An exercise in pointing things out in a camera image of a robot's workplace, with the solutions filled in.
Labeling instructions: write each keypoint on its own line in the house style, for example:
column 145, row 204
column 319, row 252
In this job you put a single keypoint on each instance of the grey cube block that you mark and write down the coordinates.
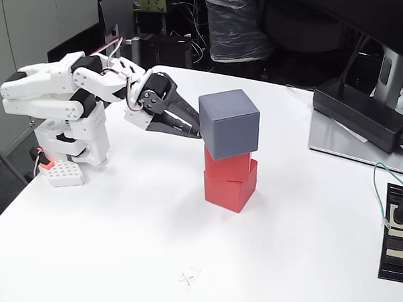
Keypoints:
column 230, row 123

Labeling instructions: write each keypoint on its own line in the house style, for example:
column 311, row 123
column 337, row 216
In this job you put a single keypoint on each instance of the red cube block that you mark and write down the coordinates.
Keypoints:
column 227, row 168
column 223, row 193

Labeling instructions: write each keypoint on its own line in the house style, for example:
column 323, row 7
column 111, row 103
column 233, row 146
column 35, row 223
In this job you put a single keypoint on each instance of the green circuit board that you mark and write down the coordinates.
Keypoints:
column 151, row 1

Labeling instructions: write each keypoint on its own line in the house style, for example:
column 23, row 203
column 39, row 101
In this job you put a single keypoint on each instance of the black low cabinet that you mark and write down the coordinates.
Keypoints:
column 83, row 42

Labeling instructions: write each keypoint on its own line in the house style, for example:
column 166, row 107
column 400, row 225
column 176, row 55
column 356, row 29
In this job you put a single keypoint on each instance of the plastic wrapped dark bin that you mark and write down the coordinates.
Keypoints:
column 233, row 29

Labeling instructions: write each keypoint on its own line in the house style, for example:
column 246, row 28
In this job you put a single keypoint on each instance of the white grid table clamp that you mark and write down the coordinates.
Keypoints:
column 63, row 173

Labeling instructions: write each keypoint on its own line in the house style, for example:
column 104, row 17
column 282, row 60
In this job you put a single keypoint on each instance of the silver monitor stand base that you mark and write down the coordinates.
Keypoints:
column 328, row 138

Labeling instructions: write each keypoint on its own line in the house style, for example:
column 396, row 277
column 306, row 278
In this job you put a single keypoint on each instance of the clear tape X mark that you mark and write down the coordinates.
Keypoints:
column 187, row 278

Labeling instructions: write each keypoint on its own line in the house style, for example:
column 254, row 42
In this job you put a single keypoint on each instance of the black power adapter brick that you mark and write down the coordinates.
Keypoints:
column 353, row 114

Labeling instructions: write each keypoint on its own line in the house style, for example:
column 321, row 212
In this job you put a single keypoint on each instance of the black monitor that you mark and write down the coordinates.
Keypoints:
column 365, row 3

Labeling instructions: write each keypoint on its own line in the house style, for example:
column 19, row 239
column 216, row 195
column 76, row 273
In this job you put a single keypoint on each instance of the silver monitor stand neck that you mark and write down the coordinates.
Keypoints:
column 390, row 72

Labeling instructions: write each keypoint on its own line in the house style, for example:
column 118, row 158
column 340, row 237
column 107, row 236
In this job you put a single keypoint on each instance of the black power outlet strip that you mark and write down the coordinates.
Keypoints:
column 394, row 266

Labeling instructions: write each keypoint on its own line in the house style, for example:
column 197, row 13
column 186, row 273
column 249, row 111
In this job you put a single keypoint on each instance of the silver metal post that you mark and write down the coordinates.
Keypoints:
column 135, row 55

